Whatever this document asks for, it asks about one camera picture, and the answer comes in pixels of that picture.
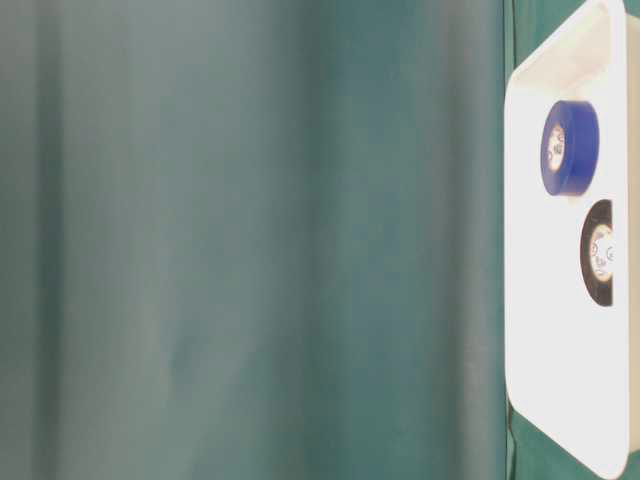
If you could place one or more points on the black tape roll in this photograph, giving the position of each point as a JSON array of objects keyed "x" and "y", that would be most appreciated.
[{"x": 597, "y": 253}]

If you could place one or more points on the green table cloth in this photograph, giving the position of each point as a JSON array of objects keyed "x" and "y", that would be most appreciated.
[{"x": 259, "y": 240}]

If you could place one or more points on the blue tape roll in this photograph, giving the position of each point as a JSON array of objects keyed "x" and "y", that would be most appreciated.
[{"x": 569, "y": 148}]

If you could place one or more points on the white plastic tray case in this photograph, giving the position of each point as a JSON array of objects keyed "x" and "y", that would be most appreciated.
[{"x": 572, "y": 366}]

